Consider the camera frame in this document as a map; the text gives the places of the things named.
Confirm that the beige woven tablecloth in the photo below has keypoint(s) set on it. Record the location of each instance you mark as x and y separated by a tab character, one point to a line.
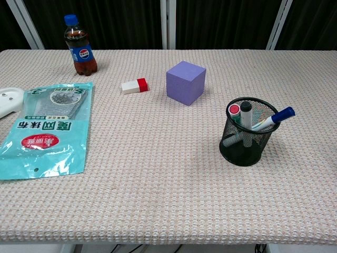
158	171

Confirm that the red and white eraser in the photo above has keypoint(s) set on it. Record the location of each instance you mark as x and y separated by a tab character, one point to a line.
131	87

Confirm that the black-capped marker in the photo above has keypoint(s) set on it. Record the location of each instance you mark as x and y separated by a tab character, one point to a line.
246	116

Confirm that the teal cleaning cloth package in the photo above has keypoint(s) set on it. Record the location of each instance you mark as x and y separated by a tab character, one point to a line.
47	137

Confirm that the purple foam cube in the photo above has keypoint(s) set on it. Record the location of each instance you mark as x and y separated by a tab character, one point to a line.
184	84

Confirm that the white metal frame post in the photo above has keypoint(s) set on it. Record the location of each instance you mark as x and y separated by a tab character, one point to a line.
29	26
279	26
168	23

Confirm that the red-capped marker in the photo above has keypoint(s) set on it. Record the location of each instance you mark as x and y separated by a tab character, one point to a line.
234	110

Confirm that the white oval plastic dish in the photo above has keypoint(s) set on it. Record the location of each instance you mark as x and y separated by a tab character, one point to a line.
8	102

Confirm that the black mesh pen holder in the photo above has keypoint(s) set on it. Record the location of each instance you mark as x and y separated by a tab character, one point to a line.
237	155

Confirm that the black curtain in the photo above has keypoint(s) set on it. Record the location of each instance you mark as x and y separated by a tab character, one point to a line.
105	23

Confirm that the cola bottle with blue cap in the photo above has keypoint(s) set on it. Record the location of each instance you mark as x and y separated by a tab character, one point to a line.
81	55

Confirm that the blue cap white marker pen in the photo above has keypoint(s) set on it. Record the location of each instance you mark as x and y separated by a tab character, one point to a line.
281	114

